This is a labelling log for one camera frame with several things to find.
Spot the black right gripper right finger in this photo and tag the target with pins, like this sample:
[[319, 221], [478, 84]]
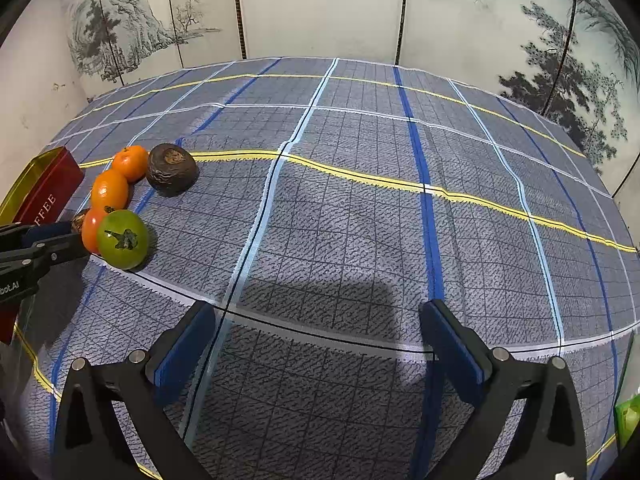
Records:
[[549, 440]]

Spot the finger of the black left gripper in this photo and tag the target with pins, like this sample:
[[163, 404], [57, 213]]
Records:
[[53, 250], [28, 234]]

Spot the orange-red tomato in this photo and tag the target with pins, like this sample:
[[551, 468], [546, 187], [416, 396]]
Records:
[[90, 228]]

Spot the green tomato with stem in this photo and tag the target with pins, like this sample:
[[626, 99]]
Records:
[[123, 239]]

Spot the large dark brown fruit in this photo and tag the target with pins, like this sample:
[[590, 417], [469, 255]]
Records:
[[171, 169]]

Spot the small dark brown fruit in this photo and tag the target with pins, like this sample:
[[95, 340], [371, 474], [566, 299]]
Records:
[[79, 219]]

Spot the red gold toffee tin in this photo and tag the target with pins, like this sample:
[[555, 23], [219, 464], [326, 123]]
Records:
[[38, 196]]

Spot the green package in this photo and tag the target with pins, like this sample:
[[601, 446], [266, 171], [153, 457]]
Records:
[[627, 417]]

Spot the glossy orange kumquat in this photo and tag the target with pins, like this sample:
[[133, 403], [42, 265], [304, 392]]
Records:
[[110, 189]]

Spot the small orange mandarin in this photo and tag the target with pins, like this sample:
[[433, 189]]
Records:
[[131, 162]]

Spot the blue plaid tablecloth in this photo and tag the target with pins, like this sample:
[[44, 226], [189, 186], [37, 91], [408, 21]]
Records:
[[334, 197]]

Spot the painted landscape folding screen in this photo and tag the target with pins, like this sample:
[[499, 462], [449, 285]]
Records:
[[574, 61]]

